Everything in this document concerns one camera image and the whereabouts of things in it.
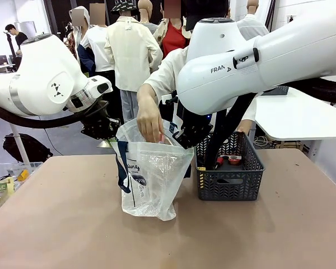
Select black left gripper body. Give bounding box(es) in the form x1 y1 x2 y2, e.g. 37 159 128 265
81 110 121 141

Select mannequin in white navy shirt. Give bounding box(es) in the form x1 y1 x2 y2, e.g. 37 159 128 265
77 4 124 124

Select grey whiteboard panel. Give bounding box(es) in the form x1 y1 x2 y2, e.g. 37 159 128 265
14 21 38 37

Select person's right forearm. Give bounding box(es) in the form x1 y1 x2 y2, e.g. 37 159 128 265
137 83 160 112

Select mannequin in red top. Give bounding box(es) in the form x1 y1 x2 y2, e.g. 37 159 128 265
152 0 192 60

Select dark grey plastic basket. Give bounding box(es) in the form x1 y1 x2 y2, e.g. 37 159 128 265
195 131 266 201

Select mannequin in neon green trousers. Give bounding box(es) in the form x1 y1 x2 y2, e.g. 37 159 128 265
63 6 91 77

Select clear plastic crate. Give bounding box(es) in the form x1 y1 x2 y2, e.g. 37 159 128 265
0 161 44 186

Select clear shopping bag navy handles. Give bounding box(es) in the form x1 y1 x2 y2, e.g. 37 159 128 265
113 117 195 222

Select man in black t-shirt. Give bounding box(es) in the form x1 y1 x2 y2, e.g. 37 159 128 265
4 24 29 57

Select person in white t-shirt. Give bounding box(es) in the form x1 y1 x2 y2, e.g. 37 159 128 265
136 0 258 141

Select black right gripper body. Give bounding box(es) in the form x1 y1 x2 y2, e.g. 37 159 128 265
179 108 214 141

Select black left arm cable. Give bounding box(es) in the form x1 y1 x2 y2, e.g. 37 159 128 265
0 99 110 129

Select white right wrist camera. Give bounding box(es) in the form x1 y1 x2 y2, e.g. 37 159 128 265
161 94 179 106

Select black patterned bucket hat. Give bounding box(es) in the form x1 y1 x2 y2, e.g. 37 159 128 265
110 0 138 16

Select white round-cornered table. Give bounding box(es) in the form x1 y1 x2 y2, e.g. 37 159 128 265
254 86 336 141

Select person's right hand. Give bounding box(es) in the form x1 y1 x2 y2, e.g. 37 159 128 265
136 108 165 143

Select black backpack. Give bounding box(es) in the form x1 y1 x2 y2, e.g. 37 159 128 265
2 133 54 163

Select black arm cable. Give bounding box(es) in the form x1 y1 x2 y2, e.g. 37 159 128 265
0 99 110 129
204 77 336 170

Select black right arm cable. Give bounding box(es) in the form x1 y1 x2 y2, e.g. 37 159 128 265
204 77 336 170

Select mannequin in cream jacket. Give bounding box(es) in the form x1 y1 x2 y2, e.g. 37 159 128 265
104 5 164 124

